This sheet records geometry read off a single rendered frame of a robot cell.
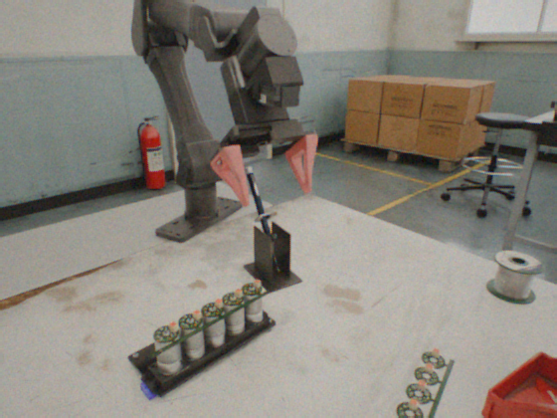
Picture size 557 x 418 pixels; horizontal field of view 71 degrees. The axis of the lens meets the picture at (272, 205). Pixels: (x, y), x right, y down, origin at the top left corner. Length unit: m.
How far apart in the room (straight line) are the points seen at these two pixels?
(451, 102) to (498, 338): 3.27
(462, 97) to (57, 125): 3.11
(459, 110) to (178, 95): 3.17
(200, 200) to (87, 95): 2.38
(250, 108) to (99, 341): 0.34
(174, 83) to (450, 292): 0.58
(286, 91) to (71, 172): 2.73
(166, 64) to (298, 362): 0.56
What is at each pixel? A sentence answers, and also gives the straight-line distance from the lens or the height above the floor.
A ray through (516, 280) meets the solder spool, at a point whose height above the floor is 0.78.
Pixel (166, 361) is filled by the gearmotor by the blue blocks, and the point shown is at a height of 0.79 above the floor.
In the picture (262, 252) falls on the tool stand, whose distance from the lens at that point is 0.58.
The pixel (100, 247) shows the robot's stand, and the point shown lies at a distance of 0.75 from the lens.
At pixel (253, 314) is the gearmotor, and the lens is 0.48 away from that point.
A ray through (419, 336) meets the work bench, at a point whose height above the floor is 0.75.
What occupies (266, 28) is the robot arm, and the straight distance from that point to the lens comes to 0.52.
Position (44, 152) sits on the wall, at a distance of 3.06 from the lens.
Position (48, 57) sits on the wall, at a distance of 3.01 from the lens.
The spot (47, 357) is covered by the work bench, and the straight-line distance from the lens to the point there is 0.54.
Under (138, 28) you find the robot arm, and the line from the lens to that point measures 0.82.
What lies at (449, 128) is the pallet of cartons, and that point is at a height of 0.39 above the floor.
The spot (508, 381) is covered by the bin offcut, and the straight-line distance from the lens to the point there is 0.48.
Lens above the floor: 1.08
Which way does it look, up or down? 23 degrees down
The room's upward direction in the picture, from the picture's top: straight up
